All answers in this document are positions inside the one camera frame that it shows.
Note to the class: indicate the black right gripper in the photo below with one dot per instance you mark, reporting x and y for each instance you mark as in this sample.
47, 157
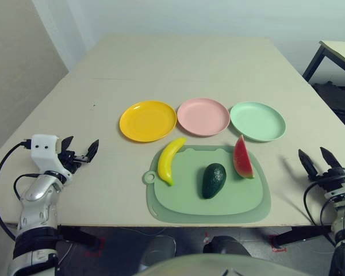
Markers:
336, 181

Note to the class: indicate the dark green toy avocado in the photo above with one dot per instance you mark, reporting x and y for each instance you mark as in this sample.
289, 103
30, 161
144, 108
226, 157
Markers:
213, 181

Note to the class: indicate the dark robot left leg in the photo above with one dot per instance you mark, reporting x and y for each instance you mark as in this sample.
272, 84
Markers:
161, 248

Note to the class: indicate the dark robot right leg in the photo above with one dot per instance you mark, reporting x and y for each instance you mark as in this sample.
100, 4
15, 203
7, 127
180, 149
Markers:
225, 244

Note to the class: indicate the yellow plastic plate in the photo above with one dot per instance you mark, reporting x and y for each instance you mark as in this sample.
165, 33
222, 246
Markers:
148, 120

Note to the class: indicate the yellow toy banana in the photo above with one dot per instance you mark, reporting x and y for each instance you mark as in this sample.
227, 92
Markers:
164, 166

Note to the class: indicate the dark robot leg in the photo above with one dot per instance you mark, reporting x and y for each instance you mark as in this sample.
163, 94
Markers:
161, 248
225, 244

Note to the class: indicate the light green cutting board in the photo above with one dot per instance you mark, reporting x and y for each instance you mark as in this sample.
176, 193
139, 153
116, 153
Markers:
238, 198

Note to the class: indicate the beige side table black frame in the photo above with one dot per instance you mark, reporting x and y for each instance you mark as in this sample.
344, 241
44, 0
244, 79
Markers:
342, 50

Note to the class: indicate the large translucent green cutting mat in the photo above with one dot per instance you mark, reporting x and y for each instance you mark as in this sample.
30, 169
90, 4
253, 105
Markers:
156, 211

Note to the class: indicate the mint green plastic plate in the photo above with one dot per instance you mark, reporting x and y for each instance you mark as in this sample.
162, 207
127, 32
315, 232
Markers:
257, 120

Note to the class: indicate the grey-green robot torso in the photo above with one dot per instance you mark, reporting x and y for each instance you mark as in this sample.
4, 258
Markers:
207, 267

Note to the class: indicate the pink plastic plate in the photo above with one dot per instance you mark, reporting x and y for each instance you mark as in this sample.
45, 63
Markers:
202, 116

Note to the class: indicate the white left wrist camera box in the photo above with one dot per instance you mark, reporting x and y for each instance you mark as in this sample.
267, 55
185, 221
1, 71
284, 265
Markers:
44, 152

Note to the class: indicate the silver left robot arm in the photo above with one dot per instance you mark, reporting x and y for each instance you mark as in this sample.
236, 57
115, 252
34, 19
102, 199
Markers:
37, 195

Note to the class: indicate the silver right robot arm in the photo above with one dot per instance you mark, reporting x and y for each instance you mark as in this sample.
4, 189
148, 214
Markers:
343, 218

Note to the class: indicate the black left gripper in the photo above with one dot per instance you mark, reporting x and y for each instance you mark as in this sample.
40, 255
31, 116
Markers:
72, 159

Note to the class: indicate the red toy watermelon slice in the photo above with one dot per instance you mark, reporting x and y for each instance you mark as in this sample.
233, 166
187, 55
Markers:
241, 161

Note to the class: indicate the black table frame strut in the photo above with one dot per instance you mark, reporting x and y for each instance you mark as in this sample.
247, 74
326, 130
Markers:
299, 235
74, 235

